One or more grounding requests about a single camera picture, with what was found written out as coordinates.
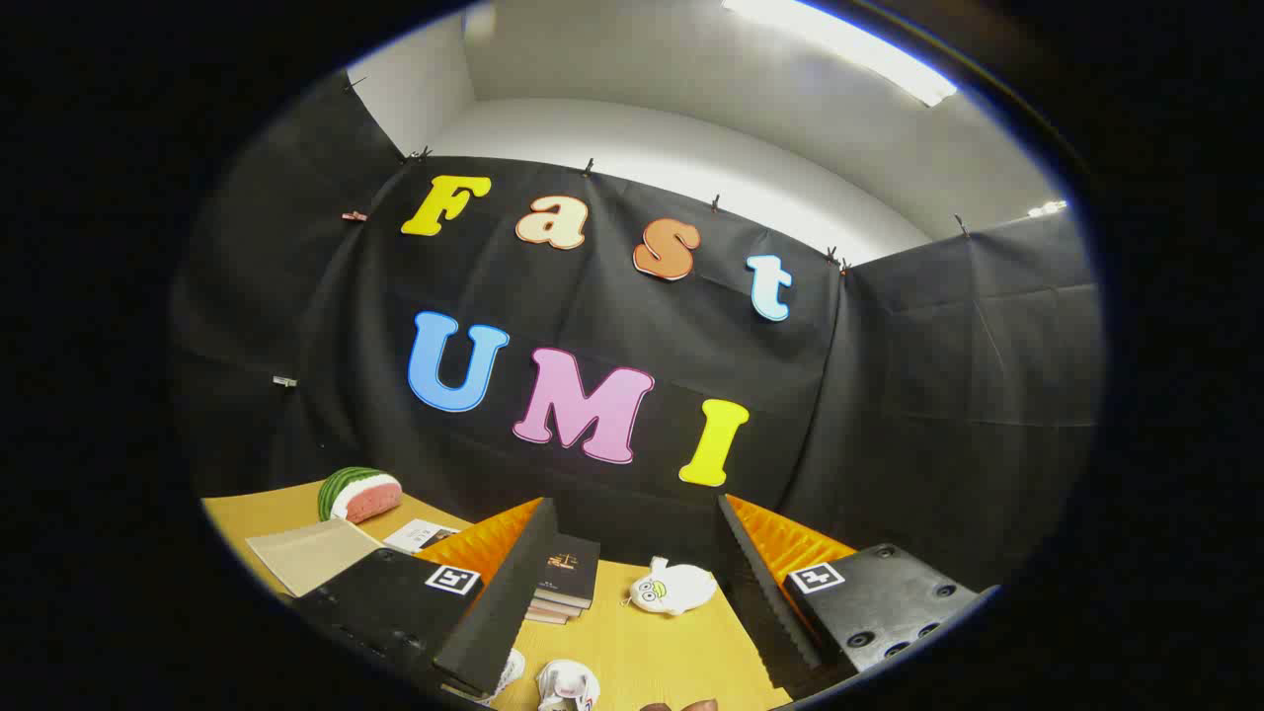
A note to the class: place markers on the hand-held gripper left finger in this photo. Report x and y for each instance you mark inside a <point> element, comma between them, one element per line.
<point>499,602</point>

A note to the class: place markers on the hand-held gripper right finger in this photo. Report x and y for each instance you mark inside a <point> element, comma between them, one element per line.
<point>765,602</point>

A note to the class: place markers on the white canvas shoe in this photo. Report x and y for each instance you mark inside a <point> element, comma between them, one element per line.
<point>511,671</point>
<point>568,683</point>

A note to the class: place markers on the beige fabric storage box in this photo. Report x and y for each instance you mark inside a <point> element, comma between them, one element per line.
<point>311,556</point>

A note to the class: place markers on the reddish brown book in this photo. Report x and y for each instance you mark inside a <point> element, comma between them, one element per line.
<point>543,617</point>

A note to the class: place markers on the dark brown book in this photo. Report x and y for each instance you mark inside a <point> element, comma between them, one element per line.
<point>558,606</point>

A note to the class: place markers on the black cover book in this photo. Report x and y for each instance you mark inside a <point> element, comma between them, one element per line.
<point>571,568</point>

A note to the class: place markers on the white plush toy with eyes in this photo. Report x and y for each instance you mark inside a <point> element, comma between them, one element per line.
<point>673,588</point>

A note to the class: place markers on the white portrait cover book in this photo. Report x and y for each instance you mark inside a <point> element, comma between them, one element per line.
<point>420,536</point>

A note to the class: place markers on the watermelon slice toy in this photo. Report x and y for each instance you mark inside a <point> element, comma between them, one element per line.
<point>360,496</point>

